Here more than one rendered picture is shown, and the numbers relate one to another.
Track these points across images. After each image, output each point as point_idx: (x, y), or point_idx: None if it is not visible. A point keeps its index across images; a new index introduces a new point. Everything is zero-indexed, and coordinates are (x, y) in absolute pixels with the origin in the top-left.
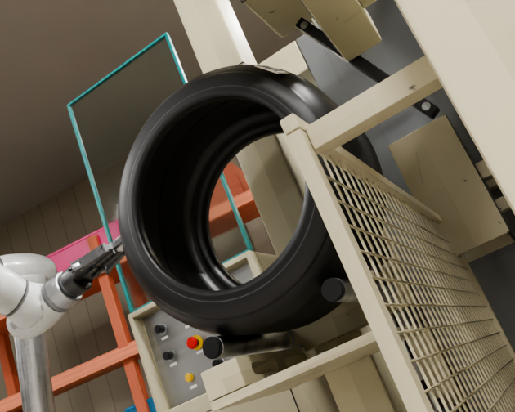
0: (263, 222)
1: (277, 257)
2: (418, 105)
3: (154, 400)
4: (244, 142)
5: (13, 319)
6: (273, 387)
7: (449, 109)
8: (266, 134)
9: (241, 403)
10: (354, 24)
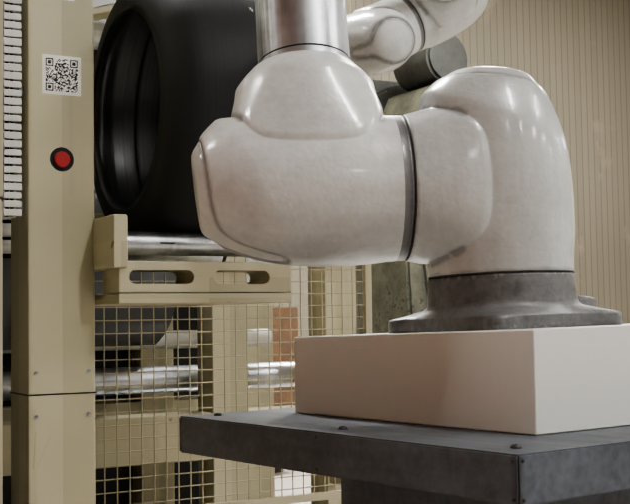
0: (93, 86)
1: (91, 139)
2: None
3: (2, 157)
4: (135, 13)
5: (411, 55)
6: (241, 303)
7: None
8: (119, 23)
9: (240, 302)
10: (98, 18)
